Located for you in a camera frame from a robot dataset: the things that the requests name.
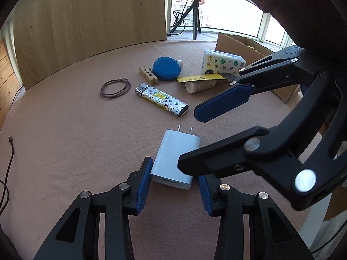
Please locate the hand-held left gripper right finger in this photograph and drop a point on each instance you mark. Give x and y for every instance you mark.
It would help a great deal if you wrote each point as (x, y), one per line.
(204, 195)

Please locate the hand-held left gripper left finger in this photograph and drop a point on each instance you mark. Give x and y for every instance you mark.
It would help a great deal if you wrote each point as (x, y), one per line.
(143, 187)

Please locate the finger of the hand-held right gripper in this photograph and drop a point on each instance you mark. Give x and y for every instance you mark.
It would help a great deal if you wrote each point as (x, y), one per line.
(230, 154)
(222, 103)

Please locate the white charger plug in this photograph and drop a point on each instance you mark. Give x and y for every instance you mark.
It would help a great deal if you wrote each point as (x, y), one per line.
(173, 157)

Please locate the cardboard box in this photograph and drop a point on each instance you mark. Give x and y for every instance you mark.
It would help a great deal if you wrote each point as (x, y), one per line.
(230, 43)

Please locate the white patterned lighter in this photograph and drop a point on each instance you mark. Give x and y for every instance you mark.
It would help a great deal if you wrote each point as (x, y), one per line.
(160, 100)

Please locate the small lip balm tube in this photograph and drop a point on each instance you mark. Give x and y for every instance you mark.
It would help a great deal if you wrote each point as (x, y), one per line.
(200, 86)

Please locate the yellow ruler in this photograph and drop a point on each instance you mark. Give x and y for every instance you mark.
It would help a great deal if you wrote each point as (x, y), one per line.
(195, 78)

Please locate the patterned tissue pack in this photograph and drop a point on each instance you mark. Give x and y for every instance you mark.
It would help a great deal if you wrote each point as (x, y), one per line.
(219, 62)

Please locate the blue round case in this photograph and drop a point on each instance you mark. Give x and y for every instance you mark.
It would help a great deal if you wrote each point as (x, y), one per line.
(165, 69)

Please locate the wooden clothespin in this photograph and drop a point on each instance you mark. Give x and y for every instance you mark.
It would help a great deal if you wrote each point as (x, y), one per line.
(149, 76)

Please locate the black tripod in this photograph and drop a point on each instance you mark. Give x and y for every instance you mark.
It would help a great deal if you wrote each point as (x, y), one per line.
(195, 19)

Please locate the large light oak board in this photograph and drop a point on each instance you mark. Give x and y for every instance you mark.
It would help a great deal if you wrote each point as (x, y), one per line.
(89, 19)

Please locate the pine plank panel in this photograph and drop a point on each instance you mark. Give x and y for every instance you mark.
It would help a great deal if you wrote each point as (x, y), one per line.
(6, 73)

